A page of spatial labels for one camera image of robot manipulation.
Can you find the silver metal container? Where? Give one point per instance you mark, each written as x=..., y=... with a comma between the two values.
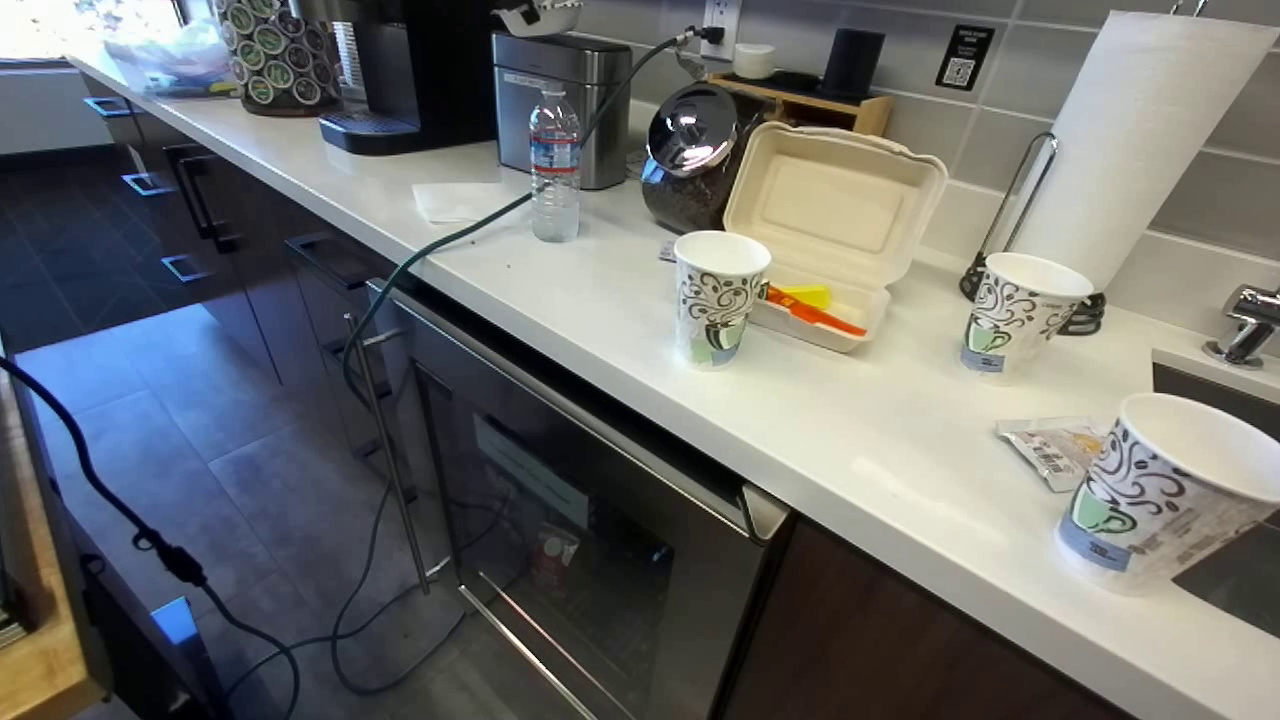
x=602, y=115

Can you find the beige clamshell food container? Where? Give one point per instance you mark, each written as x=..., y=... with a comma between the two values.
x=833, y=201

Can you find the black coffee machine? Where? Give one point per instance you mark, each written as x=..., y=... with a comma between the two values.
x=425, y=66

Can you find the clear plastic water bottle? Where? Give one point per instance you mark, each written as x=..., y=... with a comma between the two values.
x=554, y=164

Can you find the black glossy round appliance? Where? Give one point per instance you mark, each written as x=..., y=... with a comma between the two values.
x=686, y=145

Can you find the patterned pod holder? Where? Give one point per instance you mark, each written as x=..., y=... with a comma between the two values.
x=272, y=63

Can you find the wooden countertop rack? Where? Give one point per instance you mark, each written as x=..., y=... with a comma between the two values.
x=803, y=99

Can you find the black box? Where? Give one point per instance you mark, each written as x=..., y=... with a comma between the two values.
x=850, y=63

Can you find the clear plastic bag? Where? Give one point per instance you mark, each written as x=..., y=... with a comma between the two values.
x=166, y=63

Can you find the dark drawer cabinet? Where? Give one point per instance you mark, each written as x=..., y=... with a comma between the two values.
x=287, y=306

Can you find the yellow plastic utensil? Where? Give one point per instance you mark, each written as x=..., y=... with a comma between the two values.
x=807, y=295

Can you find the orange plastic utensil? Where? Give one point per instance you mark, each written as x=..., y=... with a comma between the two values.
x=823, y=315

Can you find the white cabinet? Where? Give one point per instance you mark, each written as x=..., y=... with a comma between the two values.
x=33, y=115

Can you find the stainless steel dishwasher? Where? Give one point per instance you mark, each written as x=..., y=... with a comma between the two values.
x=602, y=534

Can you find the white paper towel roll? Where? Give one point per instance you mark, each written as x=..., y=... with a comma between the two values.
x=1135, y=133

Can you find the silver snack packet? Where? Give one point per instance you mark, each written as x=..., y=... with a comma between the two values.
x=1044, y=447

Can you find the dark base cabinet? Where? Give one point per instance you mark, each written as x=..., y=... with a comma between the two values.
x=883, y=641

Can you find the chrome sink faucet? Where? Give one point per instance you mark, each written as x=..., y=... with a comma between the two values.
x=1254, y=323

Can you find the large patterned paper cup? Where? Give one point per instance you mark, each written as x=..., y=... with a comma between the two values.
x=1164, y=484

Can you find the light wooden platform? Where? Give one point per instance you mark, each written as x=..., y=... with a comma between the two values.
x=33, y=664

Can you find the steel kitchen sink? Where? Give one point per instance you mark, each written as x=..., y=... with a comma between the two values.
x=1240, y=586

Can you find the white wall outlet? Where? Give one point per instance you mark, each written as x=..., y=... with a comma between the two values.
x=722, y=15

